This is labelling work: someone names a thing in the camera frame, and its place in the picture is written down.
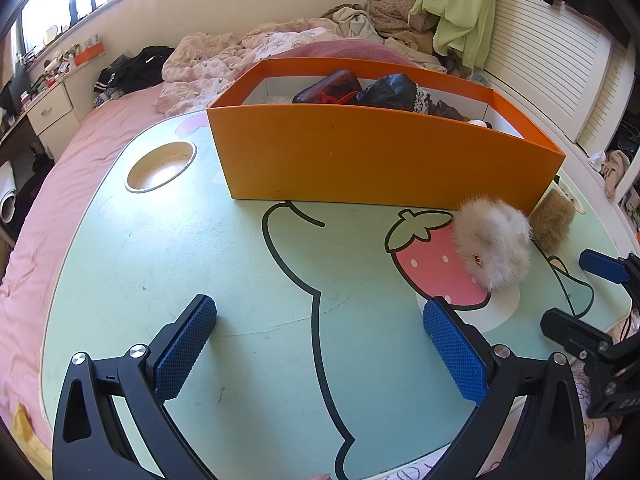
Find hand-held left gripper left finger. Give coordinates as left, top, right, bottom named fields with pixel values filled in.
left=52, top=294, right=218, bottom=480

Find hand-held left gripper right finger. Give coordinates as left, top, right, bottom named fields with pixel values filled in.
left=424, top=297, right=587, bottom=480

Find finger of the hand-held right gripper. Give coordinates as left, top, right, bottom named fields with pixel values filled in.
left=540, top=308, right=640, bottom=361
left=579, top=249, right=640, bottom=306

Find tan plush toy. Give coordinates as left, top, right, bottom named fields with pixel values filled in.
left=527, top=190, right=573, bottom=252

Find white fluffy pompom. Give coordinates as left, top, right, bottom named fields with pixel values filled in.
left=451, top=197, right=533, bottom=292

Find orange cardboard box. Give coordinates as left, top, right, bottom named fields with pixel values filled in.
left=206, top=56, right=567, bottom=213

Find black satin lace cloth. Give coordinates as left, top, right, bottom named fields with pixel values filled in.
left=356, top=74, right=468, bottom=122

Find dark red case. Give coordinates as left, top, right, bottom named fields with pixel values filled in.
left=292, top=69, right=363, bottom=106

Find green cartoon-print desktop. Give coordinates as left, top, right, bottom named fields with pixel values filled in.
left=40, top=110, right=633, bottom=480

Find pink rose-print fabric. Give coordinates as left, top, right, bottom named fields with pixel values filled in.
left=385, top=310, right=640, bottom=480

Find cream cloth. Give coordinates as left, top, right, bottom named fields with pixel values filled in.
left=587, top=150, right=632, bottom=198

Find yellow cloth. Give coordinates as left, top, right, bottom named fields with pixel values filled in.
left=11, top=402, right=53, bottom=468

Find pink bed sheet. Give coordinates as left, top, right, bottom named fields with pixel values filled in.
left=0, top=85, right=171, bottom=441

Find white louvered door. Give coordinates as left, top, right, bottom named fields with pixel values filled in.
left=482, top=0, right=613, bottom=143

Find white paper roll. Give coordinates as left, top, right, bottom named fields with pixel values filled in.
left=0, top=160, right=21, bottom=226

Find white drawer cabinet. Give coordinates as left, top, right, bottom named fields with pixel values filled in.
left=25, top=81, right=81, bottom=156

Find black clothes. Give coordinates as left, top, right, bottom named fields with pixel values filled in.
left=94, top=46, right=176, bottom=108

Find pink floral quilt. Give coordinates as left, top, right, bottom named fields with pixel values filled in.
left=152, top=16, right=346, bottom=116

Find light green hanging garment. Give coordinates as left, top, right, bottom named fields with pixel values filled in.
left=410, top=0, right=498, bottom=71

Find orange storage tray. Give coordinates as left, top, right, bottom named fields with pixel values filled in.
left=74, top=40, right=106, bottom=67

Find pile of beige clothes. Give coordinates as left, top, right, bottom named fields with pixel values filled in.
left=320, top=0, right=448, bottom=73

